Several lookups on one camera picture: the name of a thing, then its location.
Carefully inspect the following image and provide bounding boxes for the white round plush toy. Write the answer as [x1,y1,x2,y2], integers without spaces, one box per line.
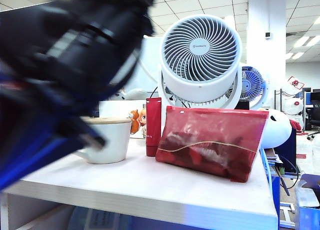
[258,107,304,150]

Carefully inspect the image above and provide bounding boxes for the small white desk fan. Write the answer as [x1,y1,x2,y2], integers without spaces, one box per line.
[237,64,271,110]

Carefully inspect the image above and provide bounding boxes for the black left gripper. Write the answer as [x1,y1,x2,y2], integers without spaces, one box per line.
[0,74,107,191]

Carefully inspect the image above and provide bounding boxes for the white ceramic mug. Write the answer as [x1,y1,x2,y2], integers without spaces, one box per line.
[74,121,133,165]

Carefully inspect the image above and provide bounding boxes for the red translucent zip pouch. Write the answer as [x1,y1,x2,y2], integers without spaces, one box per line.
[155,104,270,184]

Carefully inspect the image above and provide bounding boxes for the large white desk fan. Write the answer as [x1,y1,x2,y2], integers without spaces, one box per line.
[156,13,244,110]

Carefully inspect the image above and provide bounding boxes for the blue printed carton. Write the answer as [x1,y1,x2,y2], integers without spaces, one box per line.
[294,173,320,230]

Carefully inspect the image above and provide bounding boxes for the black office chair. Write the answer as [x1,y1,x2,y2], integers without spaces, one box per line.
[305,106,320,141]

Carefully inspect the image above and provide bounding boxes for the orange-haired anime figurine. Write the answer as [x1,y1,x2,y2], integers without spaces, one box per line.
[138,108,149,137]

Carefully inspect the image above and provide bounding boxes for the white partition panel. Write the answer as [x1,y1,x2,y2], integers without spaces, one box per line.
[124,36,164,92]

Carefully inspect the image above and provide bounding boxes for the red cosmetic tube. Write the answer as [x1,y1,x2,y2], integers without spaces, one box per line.
[145,96,163,158]

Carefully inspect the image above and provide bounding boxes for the white desk organizer box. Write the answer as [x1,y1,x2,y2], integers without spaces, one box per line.
[98,99,148,119]

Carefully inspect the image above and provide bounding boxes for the small orange fox figurine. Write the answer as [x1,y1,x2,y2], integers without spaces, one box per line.
[128,109,141,136]

